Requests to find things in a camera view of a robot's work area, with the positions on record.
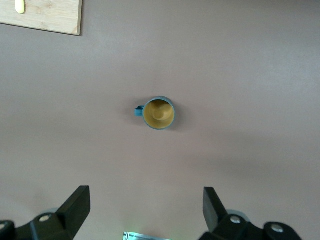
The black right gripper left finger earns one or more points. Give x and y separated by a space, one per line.
62 225

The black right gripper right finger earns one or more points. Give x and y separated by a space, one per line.
225 227

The teal cup yellow inside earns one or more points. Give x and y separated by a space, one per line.
160 115

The bamboo cutting board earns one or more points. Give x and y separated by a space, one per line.
50 15

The yellow plastic fork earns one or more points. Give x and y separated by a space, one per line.
20 7

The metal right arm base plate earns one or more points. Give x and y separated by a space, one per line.
140 236

